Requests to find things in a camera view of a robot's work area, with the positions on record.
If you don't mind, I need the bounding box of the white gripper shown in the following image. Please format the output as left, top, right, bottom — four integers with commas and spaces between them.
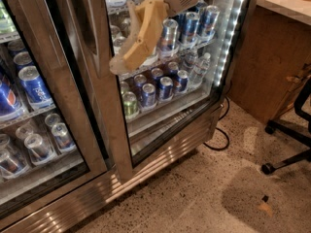
109, 0, 198, 75

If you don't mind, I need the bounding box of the glass fridge door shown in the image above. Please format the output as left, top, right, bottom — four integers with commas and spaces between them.
0, 0, 108, 219
52, 0, 260, 183

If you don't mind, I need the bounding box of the steel fridge base grille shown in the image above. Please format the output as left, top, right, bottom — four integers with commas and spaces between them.
0, 105, 222, 233

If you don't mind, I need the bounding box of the front Red Bull can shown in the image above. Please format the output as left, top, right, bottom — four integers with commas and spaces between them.
157, 18, 179, 58

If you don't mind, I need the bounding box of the red bull can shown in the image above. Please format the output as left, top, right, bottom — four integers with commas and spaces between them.
197, 5, 220, 38
157, 18, 179, 58
180, 12, 199, 45

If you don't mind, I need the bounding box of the Red Bull can middle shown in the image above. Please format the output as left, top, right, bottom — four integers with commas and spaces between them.
180, 12, 199, 45

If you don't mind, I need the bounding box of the Red Bull can right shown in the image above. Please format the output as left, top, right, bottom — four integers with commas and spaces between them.
197, 5, 220, 38

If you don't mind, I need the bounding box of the blue soda can right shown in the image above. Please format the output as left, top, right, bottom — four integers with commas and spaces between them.
175, 70, 189, 92

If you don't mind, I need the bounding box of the blue soda can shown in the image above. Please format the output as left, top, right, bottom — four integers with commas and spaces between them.
158, 77, 173, 101
175, 70, 189, 92
141, 83, 156, 109

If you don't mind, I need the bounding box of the blue soda can middle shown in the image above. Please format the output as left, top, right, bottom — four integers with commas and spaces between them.
158, 77, 173, 101

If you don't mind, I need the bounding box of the blue soda can front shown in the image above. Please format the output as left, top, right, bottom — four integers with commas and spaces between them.
141, 83, 156, 109

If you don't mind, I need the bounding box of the clear water bottle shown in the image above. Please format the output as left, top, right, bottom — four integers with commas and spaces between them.
190, 52, 211, 88

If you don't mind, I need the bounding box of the green soda can front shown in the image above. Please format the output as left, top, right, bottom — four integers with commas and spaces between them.
122, 91, 139, 119

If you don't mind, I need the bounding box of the front blue Pepsi can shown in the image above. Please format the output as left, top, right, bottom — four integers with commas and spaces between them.
18, 66, 53, 110

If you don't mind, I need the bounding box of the silver blue can lower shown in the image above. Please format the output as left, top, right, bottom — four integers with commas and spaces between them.
52, 122, 76, 152

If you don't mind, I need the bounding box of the large Pepsi can left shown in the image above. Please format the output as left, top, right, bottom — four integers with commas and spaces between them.
0, 74, 25, 122

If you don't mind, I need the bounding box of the silver can lower left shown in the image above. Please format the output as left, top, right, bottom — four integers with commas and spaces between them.
24, 134, 56, 166

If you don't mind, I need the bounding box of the black office chair base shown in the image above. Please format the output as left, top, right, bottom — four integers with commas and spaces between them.
261, 79, 311, 175

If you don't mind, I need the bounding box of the black power cable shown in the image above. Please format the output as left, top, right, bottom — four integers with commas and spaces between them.
203, 95, 231, 151

